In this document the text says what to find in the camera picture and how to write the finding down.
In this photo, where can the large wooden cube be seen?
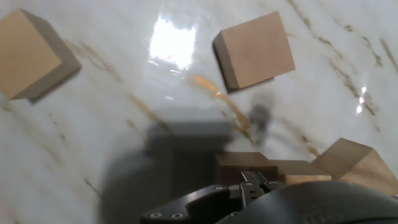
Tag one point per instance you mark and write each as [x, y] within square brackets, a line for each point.
[231, 163]
[256, 49]
[298, 171]
[360, 165]
[28, 53]

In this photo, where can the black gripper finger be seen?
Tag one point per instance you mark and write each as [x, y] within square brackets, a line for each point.
[202, 205]

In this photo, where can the white marble pattern sheet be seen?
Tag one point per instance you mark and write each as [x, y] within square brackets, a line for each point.
[62, 155]

